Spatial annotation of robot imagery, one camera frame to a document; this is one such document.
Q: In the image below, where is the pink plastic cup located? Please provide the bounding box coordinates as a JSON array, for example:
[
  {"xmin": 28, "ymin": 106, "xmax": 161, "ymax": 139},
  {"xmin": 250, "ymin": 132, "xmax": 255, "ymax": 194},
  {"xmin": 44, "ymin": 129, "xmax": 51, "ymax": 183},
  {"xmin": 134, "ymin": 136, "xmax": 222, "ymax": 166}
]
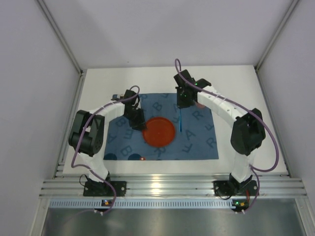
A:
[{"xmin": 195, "ymin": 102, "xmax": 205, "ymax": 109}]

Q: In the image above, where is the aluminium mounting rail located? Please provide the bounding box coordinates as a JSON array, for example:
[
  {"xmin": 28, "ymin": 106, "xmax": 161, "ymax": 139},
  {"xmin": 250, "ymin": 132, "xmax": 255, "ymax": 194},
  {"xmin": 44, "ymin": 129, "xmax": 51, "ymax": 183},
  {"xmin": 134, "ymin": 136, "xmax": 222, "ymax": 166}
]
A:
[{"xmin": 39, "ymin": 163, "xmax": 307, "ymax": 198}]

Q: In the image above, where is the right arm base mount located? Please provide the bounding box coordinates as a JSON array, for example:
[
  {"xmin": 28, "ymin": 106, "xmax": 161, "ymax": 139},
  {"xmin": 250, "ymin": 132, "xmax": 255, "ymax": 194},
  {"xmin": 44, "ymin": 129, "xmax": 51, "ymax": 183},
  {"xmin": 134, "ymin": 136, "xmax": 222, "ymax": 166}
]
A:
[{"xmin": 213, "ymin": 180, "xmax": 258, "ymax": 197}]

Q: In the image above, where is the purple cable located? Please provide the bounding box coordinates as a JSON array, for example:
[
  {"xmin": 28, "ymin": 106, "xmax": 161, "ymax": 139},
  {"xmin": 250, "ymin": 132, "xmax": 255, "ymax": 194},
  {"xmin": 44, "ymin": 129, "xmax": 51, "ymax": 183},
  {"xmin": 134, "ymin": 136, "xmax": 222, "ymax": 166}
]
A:
[
  {"xmin": 70, "ymin": 85, "xmax": 141, "ymax": 216},
  {"xmin": 174, "ymin": 58, "xmax": 280, "ymax": 214}
]

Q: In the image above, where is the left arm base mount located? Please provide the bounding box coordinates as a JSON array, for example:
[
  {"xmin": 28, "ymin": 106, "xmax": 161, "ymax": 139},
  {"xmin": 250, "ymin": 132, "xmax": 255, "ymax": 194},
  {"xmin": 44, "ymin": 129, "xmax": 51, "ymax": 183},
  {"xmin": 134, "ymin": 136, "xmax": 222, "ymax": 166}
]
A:
[{"xmin": 83, "ymin": 180, "xmax": 127, "ymax": 197}]

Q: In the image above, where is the blue fork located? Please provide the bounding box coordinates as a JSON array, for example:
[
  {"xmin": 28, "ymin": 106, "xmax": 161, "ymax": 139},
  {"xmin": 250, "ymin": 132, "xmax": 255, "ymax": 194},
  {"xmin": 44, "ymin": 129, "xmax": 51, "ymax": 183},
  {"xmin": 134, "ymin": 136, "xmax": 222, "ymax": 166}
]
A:
[{"xmin": 179, "ymin": 109, "xmax": 183, "ymax": 132}]

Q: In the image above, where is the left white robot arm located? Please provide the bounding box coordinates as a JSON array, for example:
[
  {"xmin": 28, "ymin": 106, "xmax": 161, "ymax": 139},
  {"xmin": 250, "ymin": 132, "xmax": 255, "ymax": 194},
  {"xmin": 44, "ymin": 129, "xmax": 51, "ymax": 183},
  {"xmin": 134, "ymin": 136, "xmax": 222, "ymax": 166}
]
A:
[{"xmin": 68, "ymin": 86, "xmax": 146, "ymax": 184}]

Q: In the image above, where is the blue letter-print placemat cloth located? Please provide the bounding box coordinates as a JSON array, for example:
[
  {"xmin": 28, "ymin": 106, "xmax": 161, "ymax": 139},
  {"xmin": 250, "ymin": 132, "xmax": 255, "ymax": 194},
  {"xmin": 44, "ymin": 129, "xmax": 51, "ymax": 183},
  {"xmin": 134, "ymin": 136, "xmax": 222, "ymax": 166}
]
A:
[{"xmin": 103, "ymin": 93, "xmax": 219, "ymax": 161}]

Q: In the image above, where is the red round plate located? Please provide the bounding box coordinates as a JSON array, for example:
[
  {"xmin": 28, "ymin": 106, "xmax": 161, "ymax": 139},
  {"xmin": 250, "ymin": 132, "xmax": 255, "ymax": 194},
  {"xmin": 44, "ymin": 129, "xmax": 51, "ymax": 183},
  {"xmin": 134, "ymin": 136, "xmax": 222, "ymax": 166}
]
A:
[{"xmin": 142, "ymin": 117, "xmax": 176, "ymax": 148}]

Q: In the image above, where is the perforated cable tray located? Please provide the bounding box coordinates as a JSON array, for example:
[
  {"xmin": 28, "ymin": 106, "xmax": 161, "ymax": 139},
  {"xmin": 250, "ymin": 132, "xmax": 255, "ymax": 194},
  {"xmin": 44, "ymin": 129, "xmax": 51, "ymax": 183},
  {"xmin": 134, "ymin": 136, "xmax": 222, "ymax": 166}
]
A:
[{"xmin": 49, "ymin": 198, "xmax": 248, "ymax": 209}]

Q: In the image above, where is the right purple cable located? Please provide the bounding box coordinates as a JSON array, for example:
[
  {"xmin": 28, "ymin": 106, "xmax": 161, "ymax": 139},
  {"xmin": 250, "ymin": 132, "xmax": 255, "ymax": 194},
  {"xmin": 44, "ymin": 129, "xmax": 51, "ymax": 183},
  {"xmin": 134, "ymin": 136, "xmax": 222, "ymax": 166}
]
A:
[{"xmin": 174, "ymin": 58, "xmax": 280, "ymax": 214}]

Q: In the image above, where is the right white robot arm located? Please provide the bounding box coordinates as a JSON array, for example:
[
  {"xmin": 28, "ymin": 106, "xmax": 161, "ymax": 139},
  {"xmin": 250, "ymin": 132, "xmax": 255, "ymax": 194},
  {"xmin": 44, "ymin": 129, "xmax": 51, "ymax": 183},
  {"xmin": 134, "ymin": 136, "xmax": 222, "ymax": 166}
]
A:
[{"xmin": 174, "ymin": 70, "xmax": 266, "ymax": 183}]

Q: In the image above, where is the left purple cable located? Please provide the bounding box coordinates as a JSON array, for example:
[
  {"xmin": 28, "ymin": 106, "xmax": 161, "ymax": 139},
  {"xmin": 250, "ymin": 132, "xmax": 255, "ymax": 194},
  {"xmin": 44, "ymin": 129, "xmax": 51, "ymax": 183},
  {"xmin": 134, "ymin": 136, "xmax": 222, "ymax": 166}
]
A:
[{"xmin": 70, "ymin": 85, "xmax": 141, "ymax": 216}]

